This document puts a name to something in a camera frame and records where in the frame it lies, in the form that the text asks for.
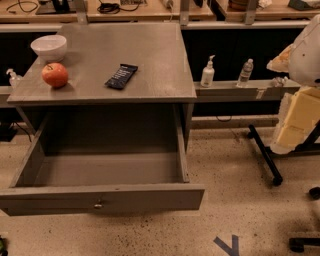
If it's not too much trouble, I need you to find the dark blue snack bar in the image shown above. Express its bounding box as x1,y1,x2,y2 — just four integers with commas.
105,64,138,90

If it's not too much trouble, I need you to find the red apple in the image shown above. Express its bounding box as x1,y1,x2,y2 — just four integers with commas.
42,63,68,88

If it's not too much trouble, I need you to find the black chair caster base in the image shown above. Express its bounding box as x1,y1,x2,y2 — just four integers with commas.
288,186,320,253

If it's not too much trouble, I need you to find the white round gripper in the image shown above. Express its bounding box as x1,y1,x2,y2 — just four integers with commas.
266,14,320,154

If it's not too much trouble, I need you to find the white pump bottle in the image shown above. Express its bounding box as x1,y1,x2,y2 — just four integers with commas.
200,55,215,87

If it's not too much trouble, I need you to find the clear sanitizer pump bottle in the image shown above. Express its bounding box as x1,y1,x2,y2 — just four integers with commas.
6,68,22,88

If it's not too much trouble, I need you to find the clear water bottle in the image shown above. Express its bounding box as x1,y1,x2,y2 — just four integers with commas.
237,58,254,88

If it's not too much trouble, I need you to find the grey wall ledge rail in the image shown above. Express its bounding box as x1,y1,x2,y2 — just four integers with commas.
194,80,300,103

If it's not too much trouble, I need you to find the black metal stand leg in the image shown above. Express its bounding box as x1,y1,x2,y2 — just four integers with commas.
248,124,283,186

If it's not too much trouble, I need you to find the white bowl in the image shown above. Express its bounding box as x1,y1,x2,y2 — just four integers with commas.
31,35,67,62

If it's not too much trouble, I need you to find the open grey top drawer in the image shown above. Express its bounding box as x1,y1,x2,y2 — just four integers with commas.
0,114,204,216

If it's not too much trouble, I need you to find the crumpled clear plastic wrapper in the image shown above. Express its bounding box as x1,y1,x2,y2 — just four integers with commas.
271,77,288,87

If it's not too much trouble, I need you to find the black cable on bench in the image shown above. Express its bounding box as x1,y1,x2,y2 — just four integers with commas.
96,0,141,15

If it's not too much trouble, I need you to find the grey wooden cabinet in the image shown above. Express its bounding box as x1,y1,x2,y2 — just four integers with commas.
8,23,196,149

